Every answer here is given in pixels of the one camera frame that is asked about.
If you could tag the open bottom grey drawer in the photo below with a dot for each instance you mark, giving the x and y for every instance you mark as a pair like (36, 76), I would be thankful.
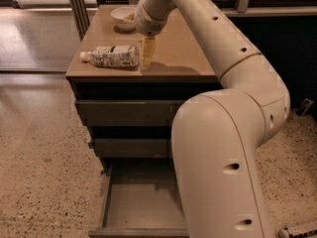
(141, 201)

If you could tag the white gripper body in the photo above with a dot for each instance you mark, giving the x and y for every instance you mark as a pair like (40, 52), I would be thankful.
(148, 21)

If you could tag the white power strip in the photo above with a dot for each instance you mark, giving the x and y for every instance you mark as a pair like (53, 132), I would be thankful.
(304, 230)

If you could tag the middle grey drawer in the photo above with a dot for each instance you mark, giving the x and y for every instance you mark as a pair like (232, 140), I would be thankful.
(132, 148)

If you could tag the clear plastic bottle blue label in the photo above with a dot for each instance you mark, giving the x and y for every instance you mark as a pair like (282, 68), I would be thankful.
(112, 56)

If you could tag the brown drawer cabinet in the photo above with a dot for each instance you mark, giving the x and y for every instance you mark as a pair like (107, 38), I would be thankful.
(179, 71)

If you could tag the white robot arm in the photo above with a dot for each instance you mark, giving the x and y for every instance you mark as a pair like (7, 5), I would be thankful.
(215, 134)

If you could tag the top grey drawer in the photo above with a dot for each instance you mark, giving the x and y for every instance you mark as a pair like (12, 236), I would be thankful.
(127, 113)

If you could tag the small dark floor object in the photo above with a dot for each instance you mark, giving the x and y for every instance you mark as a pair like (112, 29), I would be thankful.
(305, 106)

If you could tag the white ceramic bowl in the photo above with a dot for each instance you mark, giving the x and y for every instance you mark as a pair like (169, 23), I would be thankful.
(120, 24)

